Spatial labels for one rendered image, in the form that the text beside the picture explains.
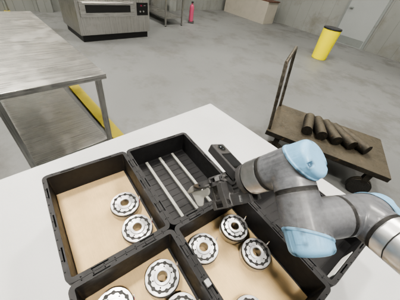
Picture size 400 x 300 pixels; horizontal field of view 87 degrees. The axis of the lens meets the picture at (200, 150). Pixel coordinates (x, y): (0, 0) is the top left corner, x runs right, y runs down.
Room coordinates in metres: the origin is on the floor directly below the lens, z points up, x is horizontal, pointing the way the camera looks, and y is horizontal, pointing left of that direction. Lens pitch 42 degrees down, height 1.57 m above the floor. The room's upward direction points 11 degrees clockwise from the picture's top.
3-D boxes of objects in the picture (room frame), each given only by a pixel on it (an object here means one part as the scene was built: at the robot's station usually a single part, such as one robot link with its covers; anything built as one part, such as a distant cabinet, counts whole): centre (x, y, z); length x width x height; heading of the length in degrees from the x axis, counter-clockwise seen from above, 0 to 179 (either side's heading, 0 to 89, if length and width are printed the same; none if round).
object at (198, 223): (0.28, -0.20, 0.87); 0.40 x 0.30 x 0.11; 43
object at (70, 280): (0.37, 0.29, 0.92); 0.40 x 0.30 x 0.02; 43
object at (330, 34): (6.27, -2.70, 0.37); 0.44 x 0.44 x 0.73
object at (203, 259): (0.31, -0.07, 0.86); 0.10 x 0.10 x 0.01
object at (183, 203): (0.57, 0.07, 0.87); 0.40 x 0.30 x 0.11; 43
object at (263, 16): (10.40, -0.93, 0.37); 2.14 x 0.69 x 0.73; 49
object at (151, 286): (0.20, 0.04, 0.86); 0.10 x 0.10 x 0.01
